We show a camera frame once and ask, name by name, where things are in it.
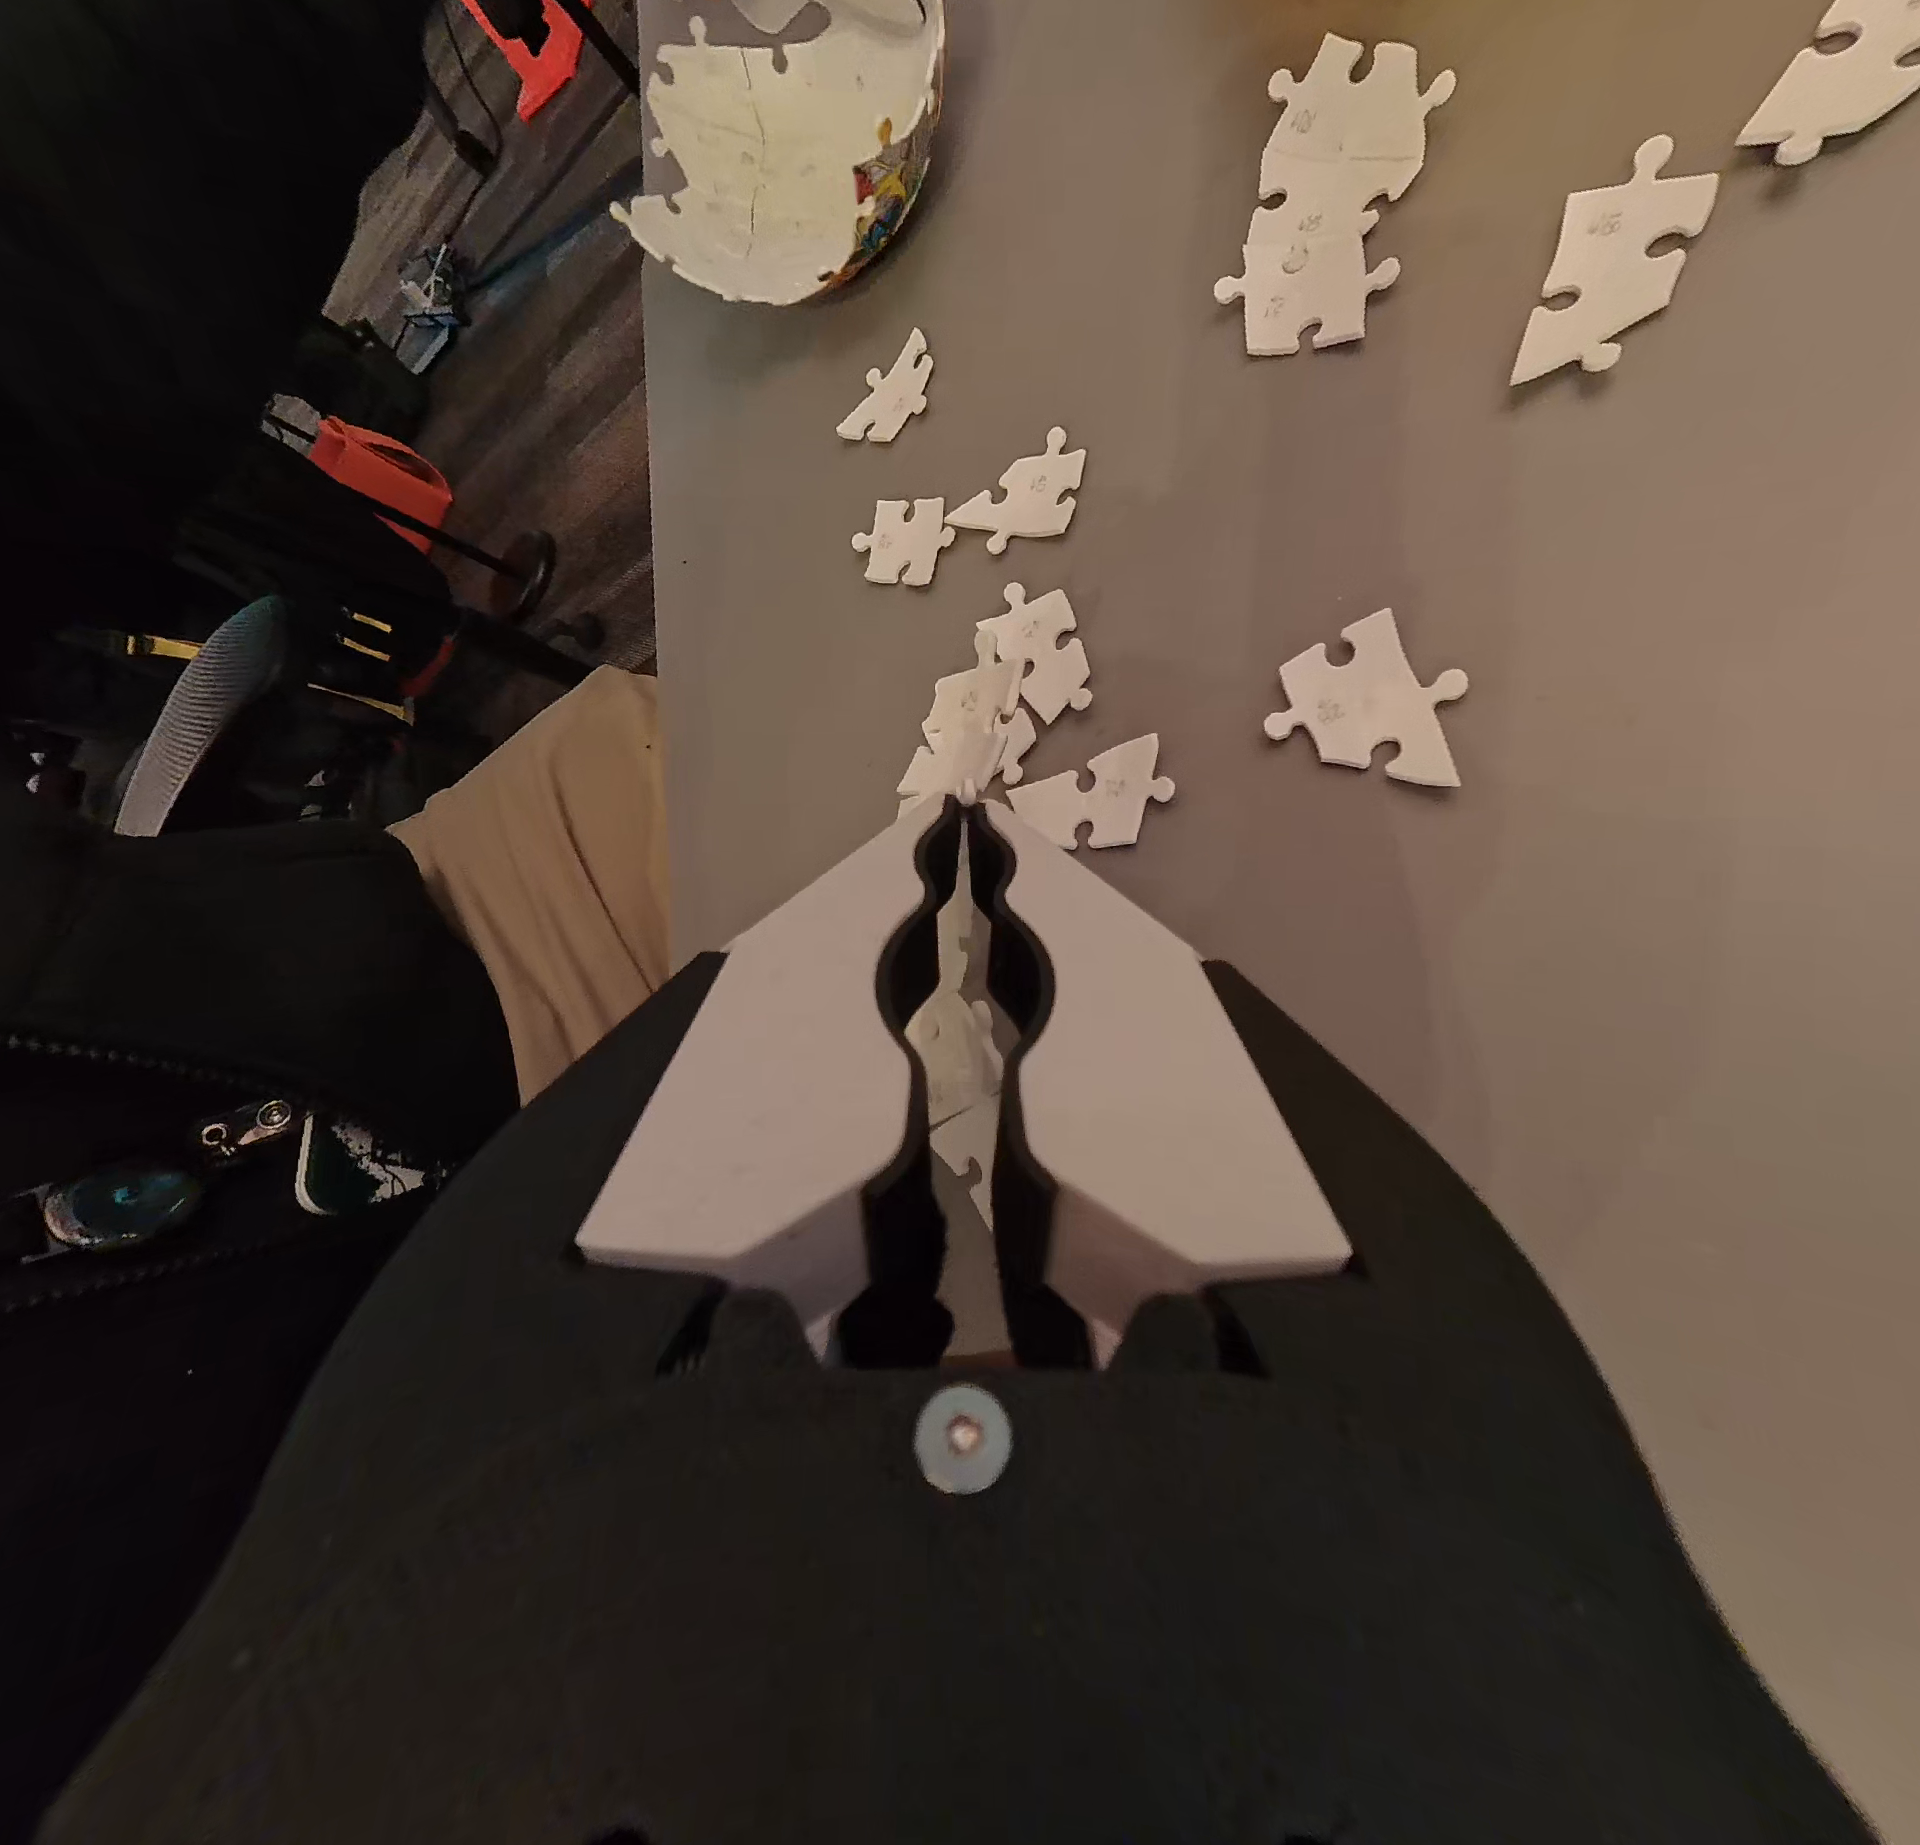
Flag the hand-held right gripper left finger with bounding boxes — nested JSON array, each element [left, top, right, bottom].
[[576, 801, 962, 1367]]

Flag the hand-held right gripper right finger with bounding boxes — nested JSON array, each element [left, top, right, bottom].
[[968, 801, 1354, 1367]]

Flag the partly built puzzle ball shell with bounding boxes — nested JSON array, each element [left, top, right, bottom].
[[609, 0, 954, 310]]

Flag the single curved white puzzle piece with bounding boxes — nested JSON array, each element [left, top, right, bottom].
[[901, 640, 1039, 1235]]

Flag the joined white puzzle pieces cluster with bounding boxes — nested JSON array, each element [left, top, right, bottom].
[[1213, 29, 1460, 362]]

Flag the red plastic stool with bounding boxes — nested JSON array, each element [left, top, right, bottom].
[[447, 0, 594, 122]]

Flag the person's beige trousers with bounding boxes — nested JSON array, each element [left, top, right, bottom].
[[387, 669, 671, 1105]]

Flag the white-edged badge card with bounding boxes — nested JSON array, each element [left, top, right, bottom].
[[293, 1111, 449, 1222]]

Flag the small bluish floor object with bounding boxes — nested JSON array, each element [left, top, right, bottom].
[[393, 243, 469, 371]]

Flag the orange case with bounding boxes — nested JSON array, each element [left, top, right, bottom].
[[305, 418, 454, 557]]

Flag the black tripod stand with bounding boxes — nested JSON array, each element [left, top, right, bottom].
[[47, 398, 602, 723]]

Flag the round teal button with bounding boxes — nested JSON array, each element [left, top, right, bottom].
[[35, 1161, 205, 1253]]

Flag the grey mesh office chair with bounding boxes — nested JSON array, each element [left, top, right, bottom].
[[113, 595, 289, 839]]

